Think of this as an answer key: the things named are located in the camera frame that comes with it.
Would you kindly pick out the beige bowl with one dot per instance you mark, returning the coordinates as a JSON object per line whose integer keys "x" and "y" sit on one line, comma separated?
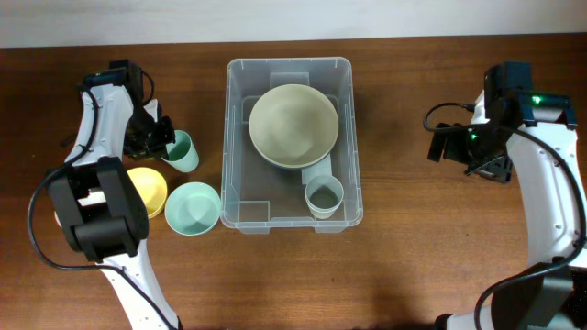
{"x": 294, "y": 124}

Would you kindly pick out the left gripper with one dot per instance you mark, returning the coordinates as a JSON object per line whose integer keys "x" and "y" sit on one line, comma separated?
{"x": 142, "y": 150}

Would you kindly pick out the cream plastic cup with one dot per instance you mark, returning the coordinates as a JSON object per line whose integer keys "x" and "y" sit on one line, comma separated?
{"x": 320, "y": 213}

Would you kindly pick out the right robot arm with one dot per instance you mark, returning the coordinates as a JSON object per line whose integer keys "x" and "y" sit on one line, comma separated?
{"x": 517, "y": 131}

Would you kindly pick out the grey plastic cup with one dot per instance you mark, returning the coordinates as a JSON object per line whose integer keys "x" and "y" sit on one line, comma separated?
{"x": 324, "y": 192}

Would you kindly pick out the dark blue bowl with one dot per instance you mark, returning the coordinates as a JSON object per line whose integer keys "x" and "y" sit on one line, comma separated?
{"x": 288, "y": 167}

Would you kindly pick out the mint green small bowl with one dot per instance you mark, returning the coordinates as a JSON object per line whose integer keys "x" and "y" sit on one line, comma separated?
{"x": 193, "y": 209}

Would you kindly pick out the mint green plastic cup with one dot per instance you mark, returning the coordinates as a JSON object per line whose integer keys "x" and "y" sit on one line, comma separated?
{"x": 181, "y": 154}

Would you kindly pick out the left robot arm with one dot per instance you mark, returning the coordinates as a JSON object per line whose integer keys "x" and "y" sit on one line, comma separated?
{"x": 95, "y": 202}

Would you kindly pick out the yellow small bowl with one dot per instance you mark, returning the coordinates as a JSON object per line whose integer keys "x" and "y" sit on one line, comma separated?
{"x": 152, "y": 189}

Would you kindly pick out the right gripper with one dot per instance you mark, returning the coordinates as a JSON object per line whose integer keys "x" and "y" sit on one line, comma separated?
{"x": 496, "y": 170}

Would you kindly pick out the clear plastic storage bin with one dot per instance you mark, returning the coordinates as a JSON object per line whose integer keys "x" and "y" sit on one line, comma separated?
{"x": 256, "y": 196}

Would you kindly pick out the white label in bin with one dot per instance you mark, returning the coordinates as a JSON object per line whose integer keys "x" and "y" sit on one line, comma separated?
{"x": 321, "y": 168}

